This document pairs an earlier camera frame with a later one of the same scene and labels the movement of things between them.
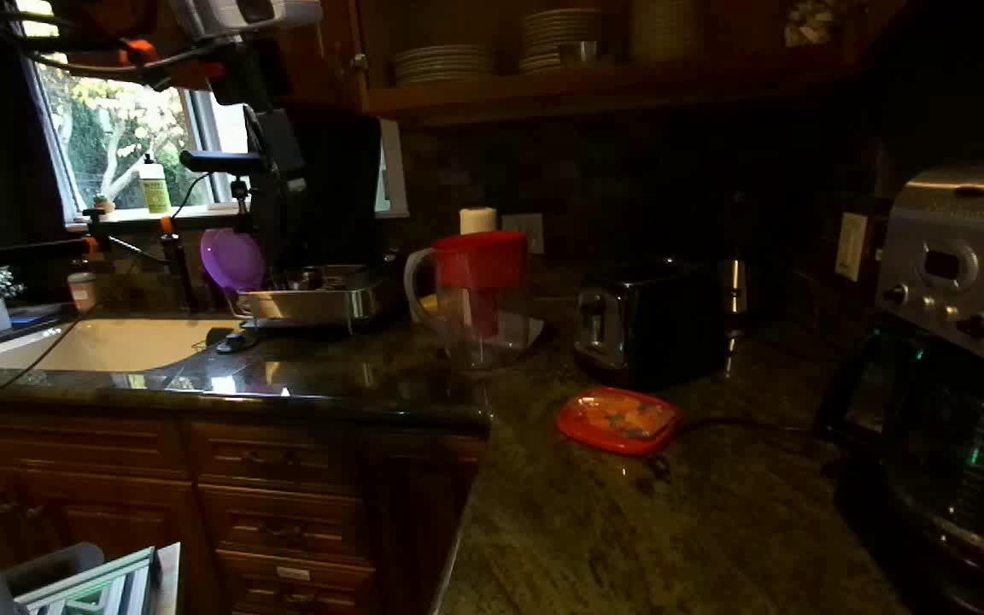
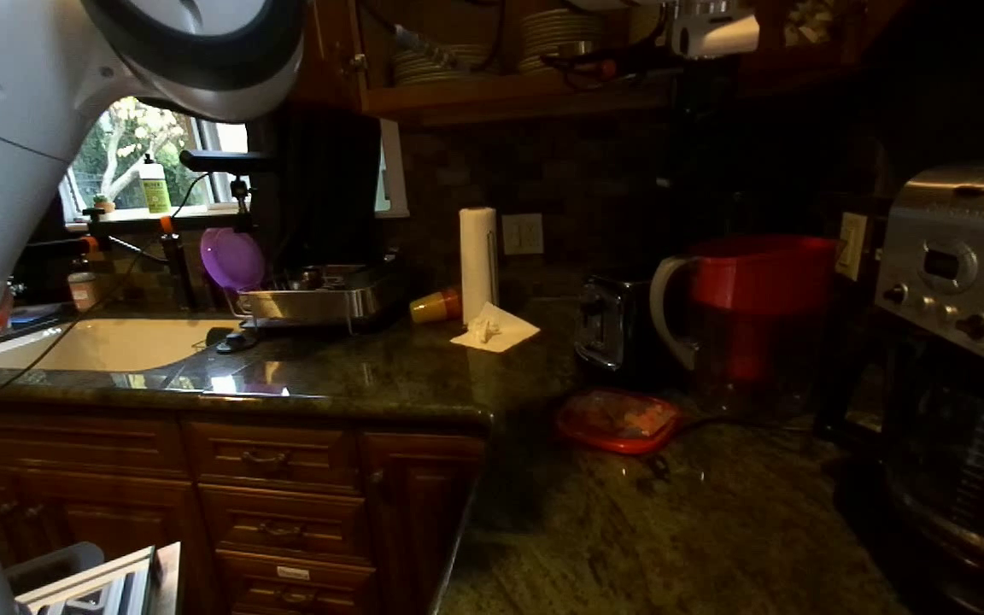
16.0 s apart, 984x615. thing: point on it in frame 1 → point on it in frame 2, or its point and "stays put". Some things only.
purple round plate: (234, 259) stays put
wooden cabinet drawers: (270, 511) stays put
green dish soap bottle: (151, 185) stays put
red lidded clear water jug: (479, 294) → (757, 316)
